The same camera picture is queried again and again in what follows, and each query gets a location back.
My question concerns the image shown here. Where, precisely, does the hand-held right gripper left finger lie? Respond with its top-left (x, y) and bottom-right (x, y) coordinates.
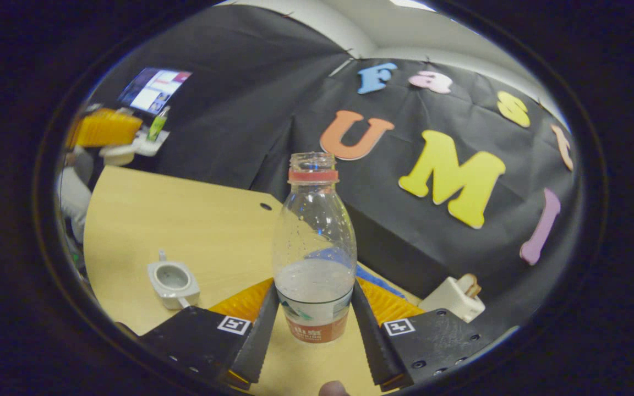
top-left (140, 277), bottom-right (281, 386)

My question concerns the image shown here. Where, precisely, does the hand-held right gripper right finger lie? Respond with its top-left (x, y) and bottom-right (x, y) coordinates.
top-left (350, 277), bottom-right (495, 387)

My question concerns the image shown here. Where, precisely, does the clear plastic water bottle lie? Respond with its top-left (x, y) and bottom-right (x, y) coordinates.
top-left (271, 152), bottom-right (358, 344)

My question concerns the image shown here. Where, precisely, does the white ceramic teacup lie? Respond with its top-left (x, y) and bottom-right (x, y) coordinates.
top-left (147, 249), bottom-right (201, 311)

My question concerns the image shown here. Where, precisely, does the small green bottle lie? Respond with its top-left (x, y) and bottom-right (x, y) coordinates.
top-left (147, 105), bottom-right (171, 142)

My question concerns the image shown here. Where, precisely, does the white side desk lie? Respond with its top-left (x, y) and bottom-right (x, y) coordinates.
top-left (133, 129), bottom-right (170, 158)

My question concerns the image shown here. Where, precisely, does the computer monitor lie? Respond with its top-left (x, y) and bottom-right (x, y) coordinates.
top-left (117, 67), bottom-right (193, 116)

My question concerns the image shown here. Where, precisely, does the blue towel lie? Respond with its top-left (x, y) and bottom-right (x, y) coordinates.
top-left (306, 247), bottom-right (407, 301)

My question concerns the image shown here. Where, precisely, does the white toaster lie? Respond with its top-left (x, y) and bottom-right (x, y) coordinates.
top-left (418, 274), bottom-right (486, 324)

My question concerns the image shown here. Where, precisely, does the toasted bread slice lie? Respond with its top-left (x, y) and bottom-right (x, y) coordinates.
top-left (458, 273), bottom-right (482, 298)

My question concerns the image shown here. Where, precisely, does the black backdrop cloth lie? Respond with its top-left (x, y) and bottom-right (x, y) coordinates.
top-left (85, 4), bottom-right (581, 343)

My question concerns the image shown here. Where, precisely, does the ceiling light panel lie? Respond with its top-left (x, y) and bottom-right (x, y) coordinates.
top-left (389, 0), bottom-right (434, 12)

